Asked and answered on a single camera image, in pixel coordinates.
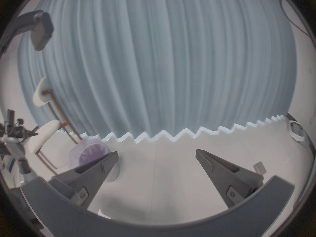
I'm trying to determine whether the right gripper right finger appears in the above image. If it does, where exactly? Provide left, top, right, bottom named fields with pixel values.
left=196, top=149, right=264, bottom=209

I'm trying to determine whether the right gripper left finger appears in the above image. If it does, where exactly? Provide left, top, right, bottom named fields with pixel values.
left=49, top=151, right=119, bottom=210

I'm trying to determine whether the purple plastic bag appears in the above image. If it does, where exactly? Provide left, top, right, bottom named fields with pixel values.
left=69, top=138, right=111, bottom=170

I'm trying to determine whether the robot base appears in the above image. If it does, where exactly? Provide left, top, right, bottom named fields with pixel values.
left=0, top=155, right=23, bottom=189

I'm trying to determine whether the white trash bin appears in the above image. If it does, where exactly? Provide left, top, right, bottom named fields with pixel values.
left=69, top=142, right=121, bottom=182

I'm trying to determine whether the small pale grey box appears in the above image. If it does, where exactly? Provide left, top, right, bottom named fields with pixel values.
left=253, top=162, right=266, bottom=175

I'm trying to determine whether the white wooden-legged chair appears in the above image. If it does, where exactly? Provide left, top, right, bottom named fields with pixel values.
left=26, top=77, right=83, bottom=175

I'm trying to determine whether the pale blue curtain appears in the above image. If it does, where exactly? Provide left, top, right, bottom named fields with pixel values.
left=17, top=0, right=298, bottom=143

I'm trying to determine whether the black cable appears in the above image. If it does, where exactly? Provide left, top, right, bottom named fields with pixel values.
left=279, top=0, right=313, bottom=38

